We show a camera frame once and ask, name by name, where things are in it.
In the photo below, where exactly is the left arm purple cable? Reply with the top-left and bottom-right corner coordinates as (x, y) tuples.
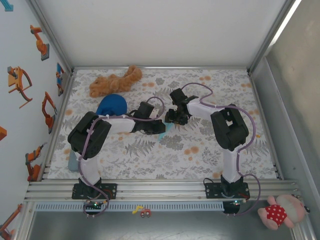
(77, 96), (166, 217)

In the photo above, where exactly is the white slotted cable duct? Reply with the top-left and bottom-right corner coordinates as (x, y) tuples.
(34, 201), (225, 212)

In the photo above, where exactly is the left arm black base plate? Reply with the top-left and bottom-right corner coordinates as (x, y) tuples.
(71, 183), (118, 200)

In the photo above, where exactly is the pink plush doll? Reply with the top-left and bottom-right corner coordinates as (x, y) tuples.
(257, 194), (311, 231)

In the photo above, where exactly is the grey-blue soft object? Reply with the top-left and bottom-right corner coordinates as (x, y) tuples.
(67, 149), (81, 173)

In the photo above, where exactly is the orange gripper wall sticker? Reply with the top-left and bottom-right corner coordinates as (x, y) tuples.
(6, 66), (33, 110)

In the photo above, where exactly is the light blue cloth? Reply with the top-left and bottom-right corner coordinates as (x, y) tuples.
(158, 122), (176, 145)

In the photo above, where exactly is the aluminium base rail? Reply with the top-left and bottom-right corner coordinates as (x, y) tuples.
(24, 177), (301, 202)

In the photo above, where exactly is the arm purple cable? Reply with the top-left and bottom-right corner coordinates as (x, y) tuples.
(180, 82), (262, 217)
(77, 96), (166, 217)

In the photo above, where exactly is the blue fabric cap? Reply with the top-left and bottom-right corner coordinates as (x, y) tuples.
(97, 94), (128, 116)

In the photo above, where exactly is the brown teddy bear plush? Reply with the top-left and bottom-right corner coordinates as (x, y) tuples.
(89, 65), (143, 99)

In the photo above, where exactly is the floral patterned table mat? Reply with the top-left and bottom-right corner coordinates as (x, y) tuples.
(47, 68), (278, 180)

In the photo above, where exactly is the thin black cable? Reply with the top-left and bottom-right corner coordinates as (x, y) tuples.
(202, 176), (225, 193)

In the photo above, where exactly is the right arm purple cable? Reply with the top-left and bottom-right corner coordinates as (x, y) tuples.
(180, 82), (262, 217)

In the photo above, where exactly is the aluminium frame post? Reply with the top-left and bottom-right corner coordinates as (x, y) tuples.
(246, 0), (303, 76)
(26, 0), (75, 73)

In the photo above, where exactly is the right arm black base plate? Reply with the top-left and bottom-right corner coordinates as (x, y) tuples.
(204, 182), (251, 200)

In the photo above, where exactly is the aluminium frame crossbar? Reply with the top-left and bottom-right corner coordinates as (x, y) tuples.
(72, 65), (251, 71)

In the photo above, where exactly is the blue and orange sticker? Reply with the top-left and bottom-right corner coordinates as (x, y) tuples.
(56, 62), (65, 97)

